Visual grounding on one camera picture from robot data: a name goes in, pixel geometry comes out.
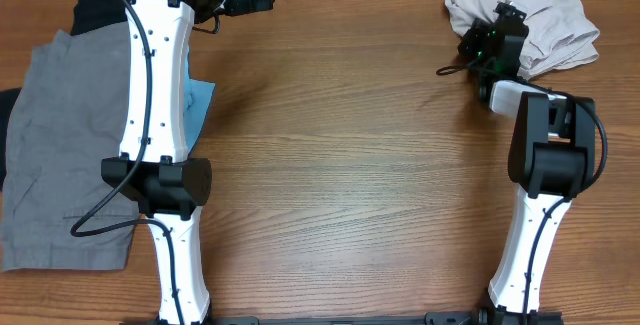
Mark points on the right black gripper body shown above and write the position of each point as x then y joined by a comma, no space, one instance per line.
473,43

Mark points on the beige shorts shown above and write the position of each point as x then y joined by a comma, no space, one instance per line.
560,35

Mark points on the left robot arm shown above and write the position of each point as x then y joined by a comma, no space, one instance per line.
153,166

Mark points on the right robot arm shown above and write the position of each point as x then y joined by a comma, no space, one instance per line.
558,150

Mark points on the light blue garment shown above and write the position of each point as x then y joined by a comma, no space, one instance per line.
198,96

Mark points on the black garment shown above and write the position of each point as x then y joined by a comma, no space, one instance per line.
89,15

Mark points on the grey shorts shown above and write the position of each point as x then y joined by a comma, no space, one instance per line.
69,115

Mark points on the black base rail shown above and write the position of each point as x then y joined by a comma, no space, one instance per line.
345,321

